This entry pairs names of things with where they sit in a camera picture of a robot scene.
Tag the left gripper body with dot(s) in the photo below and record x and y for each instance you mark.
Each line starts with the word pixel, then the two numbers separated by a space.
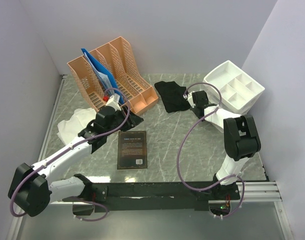
pixel 129 124

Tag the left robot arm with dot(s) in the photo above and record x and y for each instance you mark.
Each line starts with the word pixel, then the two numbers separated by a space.
pixel 35 186

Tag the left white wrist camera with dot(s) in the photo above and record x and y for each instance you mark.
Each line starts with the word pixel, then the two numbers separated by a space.
pixel 113 102

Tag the white cloth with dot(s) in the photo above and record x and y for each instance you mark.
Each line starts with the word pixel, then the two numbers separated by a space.
pixel 69 129

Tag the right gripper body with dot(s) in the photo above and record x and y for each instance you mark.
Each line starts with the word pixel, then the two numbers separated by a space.
pixel 194 109

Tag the white plastic drawer unit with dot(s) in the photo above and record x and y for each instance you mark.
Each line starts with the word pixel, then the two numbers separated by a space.
pixel 239 91

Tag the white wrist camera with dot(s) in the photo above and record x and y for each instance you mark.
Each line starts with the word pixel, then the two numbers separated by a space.
pixel 189 98
pixel 113 102

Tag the peach plastic file organizer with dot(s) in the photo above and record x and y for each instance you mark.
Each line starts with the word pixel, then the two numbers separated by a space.
pixel 111 68

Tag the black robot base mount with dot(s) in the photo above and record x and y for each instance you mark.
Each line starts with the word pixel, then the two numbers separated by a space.
pixel 135 196

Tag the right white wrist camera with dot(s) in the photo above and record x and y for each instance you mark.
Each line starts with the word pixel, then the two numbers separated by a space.
pixel 189 98

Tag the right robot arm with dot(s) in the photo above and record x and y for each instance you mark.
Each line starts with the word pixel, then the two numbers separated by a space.
pixel 240 135

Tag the aluminium rail frame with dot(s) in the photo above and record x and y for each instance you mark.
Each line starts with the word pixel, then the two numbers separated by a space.
pixel 35 186

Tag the black book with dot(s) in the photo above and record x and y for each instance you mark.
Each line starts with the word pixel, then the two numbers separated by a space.
pixel 132 150

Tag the black cloth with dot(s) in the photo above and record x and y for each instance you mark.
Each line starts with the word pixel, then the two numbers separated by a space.
pixel 172 96

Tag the blue document folder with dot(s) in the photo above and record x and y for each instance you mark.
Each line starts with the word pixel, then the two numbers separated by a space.
pixel 98 80

